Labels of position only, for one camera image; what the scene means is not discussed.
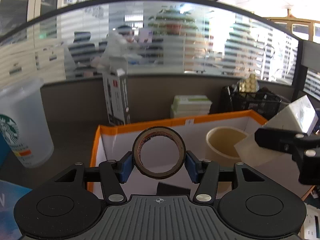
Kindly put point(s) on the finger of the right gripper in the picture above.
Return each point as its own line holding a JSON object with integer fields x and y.
{"x": 281, "y": 140}

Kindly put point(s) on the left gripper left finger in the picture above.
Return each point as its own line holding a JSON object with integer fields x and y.
{"x": 112, "y": 175}

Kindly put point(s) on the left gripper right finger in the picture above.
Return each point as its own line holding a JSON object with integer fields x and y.
{"x": 205, "y": 173}

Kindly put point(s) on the white wall socket plate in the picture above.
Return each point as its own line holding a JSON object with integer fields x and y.
{"x": 296, "y": 121}

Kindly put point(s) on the tan paper cup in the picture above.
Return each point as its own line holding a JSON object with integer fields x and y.
{"x": 220, "y": 143}

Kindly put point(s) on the black leather pouch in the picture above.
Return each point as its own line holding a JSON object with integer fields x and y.
{"x": 164, "y": 189}

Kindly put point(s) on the brown tape roll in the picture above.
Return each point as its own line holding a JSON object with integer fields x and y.
{"x": 158, "y": 152}

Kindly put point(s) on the orange cardboard box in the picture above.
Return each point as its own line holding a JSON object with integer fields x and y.
{"x": 111, "y": 143}

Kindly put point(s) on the black mesh desk organizer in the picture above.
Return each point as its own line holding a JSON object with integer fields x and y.
{"x": 264, "y": 102}

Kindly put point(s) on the yellow pill blister pack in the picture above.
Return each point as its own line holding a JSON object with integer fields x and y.
{"x": 249, "y": 84}

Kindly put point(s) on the green white flat boxes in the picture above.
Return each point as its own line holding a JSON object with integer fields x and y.
{"x": 189, "y": 105}

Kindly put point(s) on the small white product carton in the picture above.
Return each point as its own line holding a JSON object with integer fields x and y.
{"x": 115, "y": 90}

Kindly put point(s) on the grey partition panel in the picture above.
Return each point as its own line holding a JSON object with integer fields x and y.
{"x": 311, "y": 55}

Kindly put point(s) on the clear Starbucks plastic cup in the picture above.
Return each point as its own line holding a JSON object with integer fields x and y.
{"x": 23, "y": 122}

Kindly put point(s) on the colourful AGON desk mat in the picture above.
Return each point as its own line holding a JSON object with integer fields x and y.
{"x": 10, "y": 193}

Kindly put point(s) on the blue paper bag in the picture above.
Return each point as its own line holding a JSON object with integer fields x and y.
{"x": 4, "y": 150}

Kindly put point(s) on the frosted glass desk partition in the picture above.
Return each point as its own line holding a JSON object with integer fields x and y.
{"x": 152, "y": 36}

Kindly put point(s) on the beige glass door cabinet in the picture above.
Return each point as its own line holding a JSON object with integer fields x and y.
{"x": 17, "y": 12}

